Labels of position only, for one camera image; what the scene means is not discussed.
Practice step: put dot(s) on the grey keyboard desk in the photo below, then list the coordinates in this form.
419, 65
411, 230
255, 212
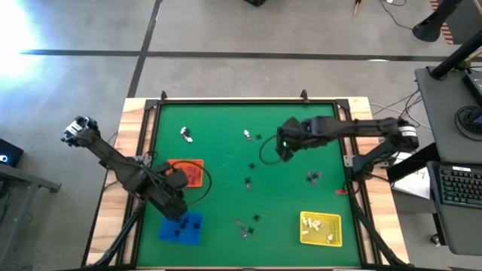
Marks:
463, 229

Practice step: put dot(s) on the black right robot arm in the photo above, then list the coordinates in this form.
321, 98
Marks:
357, 128

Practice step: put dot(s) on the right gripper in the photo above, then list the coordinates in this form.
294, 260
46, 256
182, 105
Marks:
288, 148

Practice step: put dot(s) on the yellow tipped tripod leg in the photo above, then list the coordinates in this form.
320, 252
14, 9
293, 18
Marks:
357, 7

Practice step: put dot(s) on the grey side desk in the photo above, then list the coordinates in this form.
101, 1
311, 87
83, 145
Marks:
440, 113

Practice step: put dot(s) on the black desk device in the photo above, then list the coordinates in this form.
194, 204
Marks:
474, 86

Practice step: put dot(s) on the black frame clamp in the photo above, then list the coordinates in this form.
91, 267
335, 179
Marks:
304, 97
163, 97

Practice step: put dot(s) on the black floor object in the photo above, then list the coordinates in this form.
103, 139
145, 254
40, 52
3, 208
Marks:
256, 2

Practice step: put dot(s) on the grey metal table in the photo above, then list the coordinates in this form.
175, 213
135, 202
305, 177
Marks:
22, 180

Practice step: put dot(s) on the orange black striped mat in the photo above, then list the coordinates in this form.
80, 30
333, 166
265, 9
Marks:
447, 28

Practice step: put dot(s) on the black slanted pole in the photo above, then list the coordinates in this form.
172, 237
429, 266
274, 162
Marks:
455, 56

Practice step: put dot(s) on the black box device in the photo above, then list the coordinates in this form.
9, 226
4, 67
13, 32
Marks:
11, 150

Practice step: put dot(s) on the black backlit keyboard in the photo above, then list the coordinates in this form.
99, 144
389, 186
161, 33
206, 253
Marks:
461, 186

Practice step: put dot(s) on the dark grey cabinet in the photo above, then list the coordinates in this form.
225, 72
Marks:
467, 22

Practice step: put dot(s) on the orange plastic basket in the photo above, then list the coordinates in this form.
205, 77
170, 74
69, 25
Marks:
197, 163

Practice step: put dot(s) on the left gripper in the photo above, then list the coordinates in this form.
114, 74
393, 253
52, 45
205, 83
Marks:
175, 209

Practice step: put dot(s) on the black round monitor base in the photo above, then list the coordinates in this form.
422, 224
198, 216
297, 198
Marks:
465, 120

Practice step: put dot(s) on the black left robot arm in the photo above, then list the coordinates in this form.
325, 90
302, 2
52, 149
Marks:
120, 165

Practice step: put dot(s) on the black caster wheel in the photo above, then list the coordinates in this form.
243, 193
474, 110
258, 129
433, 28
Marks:
435, 239

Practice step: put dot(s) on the white paper sheet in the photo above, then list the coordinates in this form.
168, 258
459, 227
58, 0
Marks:
414, 184

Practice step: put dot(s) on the red clip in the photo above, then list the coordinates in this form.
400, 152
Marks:
341, 192

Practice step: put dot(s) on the black aluminium table frame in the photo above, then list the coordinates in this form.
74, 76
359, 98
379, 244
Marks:
244, 101

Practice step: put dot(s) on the yellow plastic basket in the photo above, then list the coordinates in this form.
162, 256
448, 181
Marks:
331, 226

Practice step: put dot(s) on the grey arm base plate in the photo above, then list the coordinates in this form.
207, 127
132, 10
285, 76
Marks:
348, 161
147, 160

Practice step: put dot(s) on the green table mat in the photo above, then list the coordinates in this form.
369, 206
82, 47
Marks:
226, 113

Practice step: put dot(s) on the black desk leg bar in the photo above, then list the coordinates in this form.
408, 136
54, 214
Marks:
414, 163

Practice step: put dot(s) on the blue plastic basket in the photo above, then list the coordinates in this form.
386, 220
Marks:
165, 235

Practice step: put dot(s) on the black stand foot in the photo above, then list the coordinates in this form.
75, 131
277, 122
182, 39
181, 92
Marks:
429, 28

